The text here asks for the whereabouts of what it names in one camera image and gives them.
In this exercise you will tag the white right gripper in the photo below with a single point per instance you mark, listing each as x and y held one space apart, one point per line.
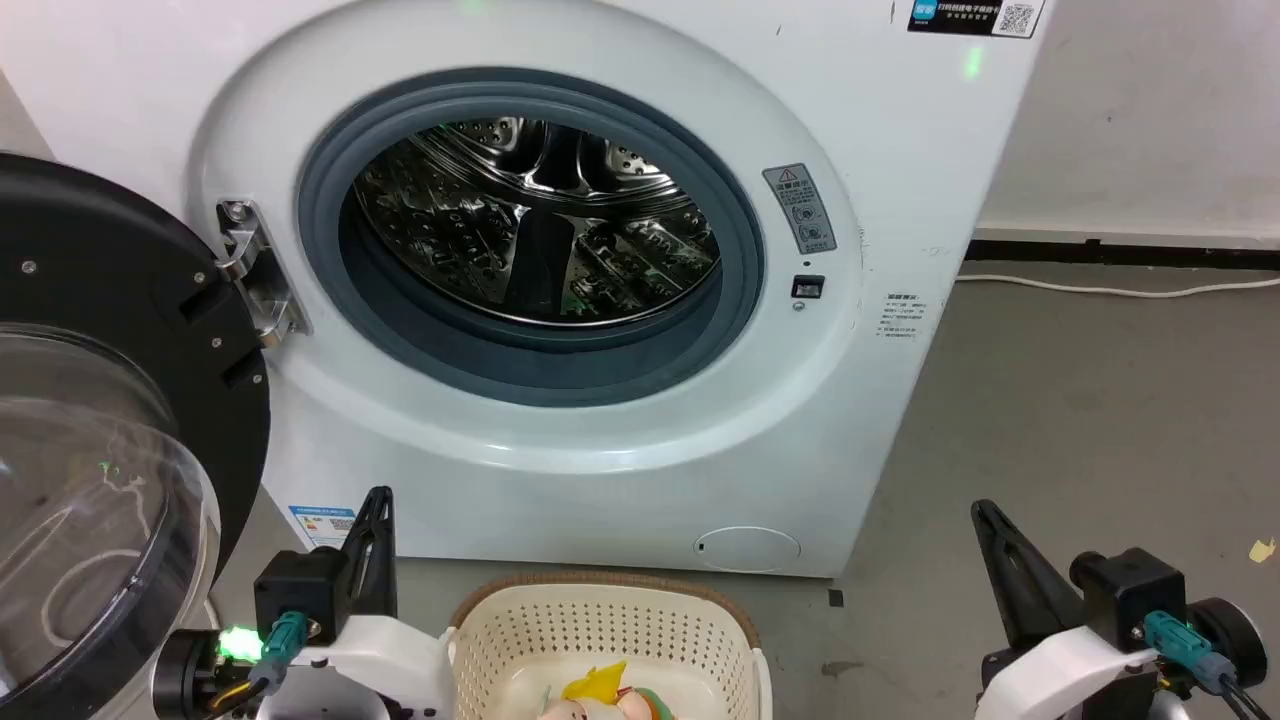
1065 675

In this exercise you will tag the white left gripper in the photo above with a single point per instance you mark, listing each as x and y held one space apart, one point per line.
385 655

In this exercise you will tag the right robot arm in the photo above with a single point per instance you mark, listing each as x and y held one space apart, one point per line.
1230 640

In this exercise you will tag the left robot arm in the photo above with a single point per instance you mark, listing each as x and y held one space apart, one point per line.
195 670

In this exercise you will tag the white front-load washing machine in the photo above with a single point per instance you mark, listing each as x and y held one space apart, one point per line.
620 480

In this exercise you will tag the blue energy label sticker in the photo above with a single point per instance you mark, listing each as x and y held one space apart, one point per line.
323 523

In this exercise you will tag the grey rubber door gasket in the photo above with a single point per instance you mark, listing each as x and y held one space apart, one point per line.
400 345

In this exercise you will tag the yellow paper scrap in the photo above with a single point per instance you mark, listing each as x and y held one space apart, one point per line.
1262 549

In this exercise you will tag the cream plastic laundry basket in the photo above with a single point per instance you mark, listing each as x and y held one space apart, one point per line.
600 625

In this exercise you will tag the yellow and pink plush toy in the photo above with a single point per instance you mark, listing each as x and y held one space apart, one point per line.
600 695

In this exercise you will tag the oval drain filter cover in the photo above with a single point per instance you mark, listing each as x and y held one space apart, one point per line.
747 548

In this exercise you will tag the chrome door hinge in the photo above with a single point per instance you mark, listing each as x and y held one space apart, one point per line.
256 270

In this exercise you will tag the black baseboard strip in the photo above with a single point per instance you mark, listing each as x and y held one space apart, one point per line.
1120 252

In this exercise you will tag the stainless steel washer drum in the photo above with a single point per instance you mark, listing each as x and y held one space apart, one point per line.
540 220

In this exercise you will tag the black washer door, glass bowl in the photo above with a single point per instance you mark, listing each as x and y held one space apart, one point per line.
90 300

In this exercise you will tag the grey warning sticker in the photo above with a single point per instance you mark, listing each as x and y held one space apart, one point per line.
800 208

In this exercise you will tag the black QR code sticker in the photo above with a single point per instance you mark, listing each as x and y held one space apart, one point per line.
975 17

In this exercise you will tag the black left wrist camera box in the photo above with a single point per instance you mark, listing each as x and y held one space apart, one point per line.
298 592

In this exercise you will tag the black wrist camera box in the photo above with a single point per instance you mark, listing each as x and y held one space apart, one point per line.
1130 595
298 592

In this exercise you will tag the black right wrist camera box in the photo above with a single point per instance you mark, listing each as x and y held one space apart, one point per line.
1130 595

